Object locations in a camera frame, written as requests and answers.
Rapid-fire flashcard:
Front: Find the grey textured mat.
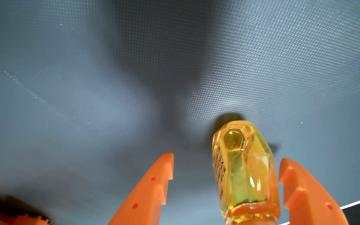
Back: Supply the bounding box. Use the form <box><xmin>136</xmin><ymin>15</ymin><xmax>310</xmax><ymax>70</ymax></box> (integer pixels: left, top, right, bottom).
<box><xmin>0</xmin><ymin>0</ymin><xmax>360</xmax><ymax>225</ymax></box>

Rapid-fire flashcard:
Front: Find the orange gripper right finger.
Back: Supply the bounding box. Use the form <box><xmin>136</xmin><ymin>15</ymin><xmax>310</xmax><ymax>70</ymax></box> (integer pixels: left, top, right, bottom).
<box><xmin>278</xmin><ymin>158</ymin><xmax>350</xmax><ymax>225</ymax></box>

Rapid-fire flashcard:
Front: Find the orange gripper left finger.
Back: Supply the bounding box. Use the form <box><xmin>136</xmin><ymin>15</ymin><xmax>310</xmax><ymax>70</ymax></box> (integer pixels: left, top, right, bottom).
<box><xmin>107</xmin><ymin>152</ymin><xmax>175</xmax><ymax>225</ymax></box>

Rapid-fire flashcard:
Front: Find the yellow eyedrops bottle orange cap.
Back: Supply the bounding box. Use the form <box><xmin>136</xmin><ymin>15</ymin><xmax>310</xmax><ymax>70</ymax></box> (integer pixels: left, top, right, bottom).
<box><xmin>212</xmin><ymin>120</ymin><xmax>281</xmax><ymax>225</ymax></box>

